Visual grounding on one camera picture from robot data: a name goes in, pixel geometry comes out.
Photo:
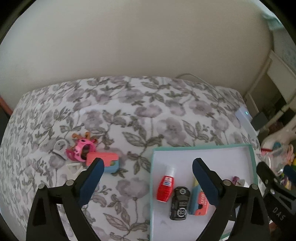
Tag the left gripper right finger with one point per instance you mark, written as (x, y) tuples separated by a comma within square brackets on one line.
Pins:
[(242, 205)]

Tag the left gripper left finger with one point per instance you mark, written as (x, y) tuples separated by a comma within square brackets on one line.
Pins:
[(44, 221)]

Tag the magenta packet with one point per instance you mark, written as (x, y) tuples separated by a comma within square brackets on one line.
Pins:
[(239, 182)]

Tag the red teal stapler toy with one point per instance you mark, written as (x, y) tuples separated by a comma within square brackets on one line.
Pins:
[(111, 160), (198, 203)]

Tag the black toy car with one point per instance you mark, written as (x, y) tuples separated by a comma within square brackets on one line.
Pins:
[(180, 203)]

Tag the red white glue bottle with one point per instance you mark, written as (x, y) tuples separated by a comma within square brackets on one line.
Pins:
[(166, 185)]

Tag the white ribbed plastic item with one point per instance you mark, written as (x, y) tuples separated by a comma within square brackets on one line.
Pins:
[(73, 170)]

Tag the white oval tag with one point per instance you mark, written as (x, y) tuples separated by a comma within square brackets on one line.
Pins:
[(60, 148)]

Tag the pink doll toy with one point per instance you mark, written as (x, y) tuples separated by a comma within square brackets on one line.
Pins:
[(83, 145)]

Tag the white laundry basket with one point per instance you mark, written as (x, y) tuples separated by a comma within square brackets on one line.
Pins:
[(283, 136)]

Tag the teal rimmed white box lid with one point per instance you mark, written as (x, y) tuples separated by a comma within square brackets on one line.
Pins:
[(226, 161)]

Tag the white router box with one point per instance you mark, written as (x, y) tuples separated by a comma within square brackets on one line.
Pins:
[(244, 117)]

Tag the floral grey white bedspread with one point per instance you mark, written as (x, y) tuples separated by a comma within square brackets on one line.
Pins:
[(129, 116)]

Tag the white shelf unit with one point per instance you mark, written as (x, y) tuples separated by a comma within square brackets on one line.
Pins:
[(283, 78)]

